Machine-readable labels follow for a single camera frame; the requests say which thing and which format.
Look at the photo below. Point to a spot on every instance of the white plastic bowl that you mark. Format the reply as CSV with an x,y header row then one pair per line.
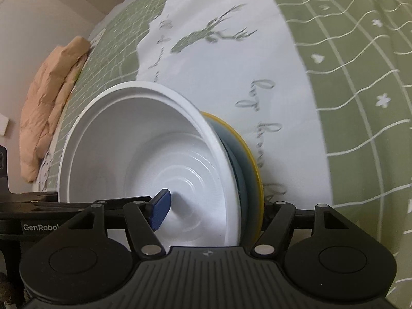
x,y
151,148

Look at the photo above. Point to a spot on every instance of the blue enamel bowl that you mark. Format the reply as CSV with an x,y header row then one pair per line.
x,y
239,180

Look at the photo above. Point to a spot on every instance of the white deer print cloth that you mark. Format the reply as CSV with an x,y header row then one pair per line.
x,y
231,48

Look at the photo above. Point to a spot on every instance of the white wall switch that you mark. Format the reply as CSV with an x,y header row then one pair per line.
x,y
3,125

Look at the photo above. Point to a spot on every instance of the yellow-rimmed white plate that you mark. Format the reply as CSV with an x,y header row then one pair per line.
x,y
254,164

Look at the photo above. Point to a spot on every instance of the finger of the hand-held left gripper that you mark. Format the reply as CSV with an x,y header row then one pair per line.
x,y
74,201

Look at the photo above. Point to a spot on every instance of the green grid pattern blanket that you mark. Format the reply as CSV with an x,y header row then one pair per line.
x,y
363,103

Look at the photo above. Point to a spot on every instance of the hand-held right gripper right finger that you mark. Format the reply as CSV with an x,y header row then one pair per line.
x,y
284,211

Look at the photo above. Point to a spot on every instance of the beige quilted duvet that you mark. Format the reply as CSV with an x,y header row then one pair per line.
x,y
48,103

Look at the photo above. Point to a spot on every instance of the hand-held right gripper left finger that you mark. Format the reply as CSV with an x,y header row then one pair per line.
x,y
161,210

